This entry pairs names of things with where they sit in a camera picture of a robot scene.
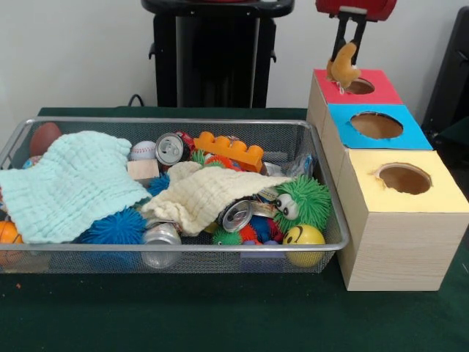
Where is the wooden box with three holes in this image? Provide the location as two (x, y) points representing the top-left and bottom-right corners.
(306, 69), (469, 292)

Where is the small orange basketball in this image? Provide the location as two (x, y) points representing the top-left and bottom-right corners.
(0, 220), (24, 266)

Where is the green fuzzy toy with eyes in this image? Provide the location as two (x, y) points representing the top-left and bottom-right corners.
(273, 175), (333, 235)

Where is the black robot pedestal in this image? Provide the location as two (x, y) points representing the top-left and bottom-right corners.
(141, 0), (295, 109)

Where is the clear shallow mesh bin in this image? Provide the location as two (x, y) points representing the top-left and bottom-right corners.
(0, 117), (350, 275)

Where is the small brown football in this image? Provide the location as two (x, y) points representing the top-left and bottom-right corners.
(29, 122), (63, 158)

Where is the orange toy building block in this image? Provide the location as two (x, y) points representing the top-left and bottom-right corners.
(193, 131), (265, 173)

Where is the dark green table cloth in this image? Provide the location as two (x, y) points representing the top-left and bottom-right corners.
(0, 106), (469, 352)

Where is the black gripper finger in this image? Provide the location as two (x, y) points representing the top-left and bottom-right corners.
(352, 15), (367, 54)
(333, 13), (349, 59)

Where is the black stand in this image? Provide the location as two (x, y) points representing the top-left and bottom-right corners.
(421, 6), (469, 136)

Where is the tan plush animal toy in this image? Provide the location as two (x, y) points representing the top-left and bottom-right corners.
(325, 41), (363, 93)

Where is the blue spiky ball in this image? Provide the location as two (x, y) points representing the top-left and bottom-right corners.
(79, 207), (147, 246)

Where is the mint green waffle cloth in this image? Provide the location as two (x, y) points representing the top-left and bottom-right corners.
(0, 131), (153, 244)

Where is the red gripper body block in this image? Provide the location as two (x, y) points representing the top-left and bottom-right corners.
(315, 0), (398, 22)

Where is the cream waffle cloth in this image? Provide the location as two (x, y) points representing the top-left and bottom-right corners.
(141, 161), (294, 237)

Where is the yellow smiley ball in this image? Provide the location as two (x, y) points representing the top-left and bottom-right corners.
(283, 224), (326, 266)

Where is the crushed black silver can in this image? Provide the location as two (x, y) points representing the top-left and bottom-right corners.
(155, 131), (196, 167)

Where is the small white baseball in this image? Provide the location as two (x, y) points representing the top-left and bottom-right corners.
(130, 141), (158, 161)

